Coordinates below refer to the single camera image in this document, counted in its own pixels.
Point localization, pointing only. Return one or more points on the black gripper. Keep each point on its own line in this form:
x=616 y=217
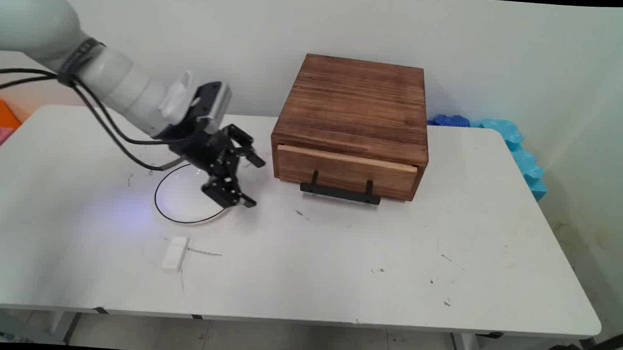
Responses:
x=211 y=151

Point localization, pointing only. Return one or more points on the light wooden drawer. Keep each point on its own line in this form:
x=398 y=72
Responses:
x=343 y=171

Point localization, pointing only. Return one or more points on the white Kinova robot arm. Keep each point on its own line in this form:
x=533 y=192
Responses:
x=37 y=22

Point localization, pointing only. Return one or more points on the white plate with black rim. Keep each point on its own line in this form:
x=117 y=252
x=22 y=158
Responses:
x=182 y=200

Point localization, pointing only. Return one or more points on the small white rectangular block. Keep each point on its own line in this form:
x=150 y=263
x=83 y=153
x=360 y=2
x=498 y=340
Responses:
x=175 y=254

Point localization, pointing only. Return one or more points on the brown wooden drawer cabinet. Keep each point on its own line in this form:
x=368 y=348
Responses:
x=355 y=102

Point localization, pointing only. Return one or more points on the dark blue foam piece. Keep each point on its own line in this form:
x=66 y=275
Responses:
x=450 y=120

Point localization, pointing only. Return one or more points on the orange object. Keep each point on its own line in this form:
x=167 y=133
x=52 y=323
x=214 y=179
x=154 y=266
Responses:
x=1 y=113

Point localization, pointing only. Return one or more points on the light blue foam piece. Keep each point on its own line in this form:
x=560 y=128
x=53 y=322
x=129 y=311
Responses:
x=525 y=162

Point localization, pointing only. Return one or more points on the silver black wrist camera box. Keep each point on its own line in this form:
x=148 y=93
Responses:
x=216 y=103

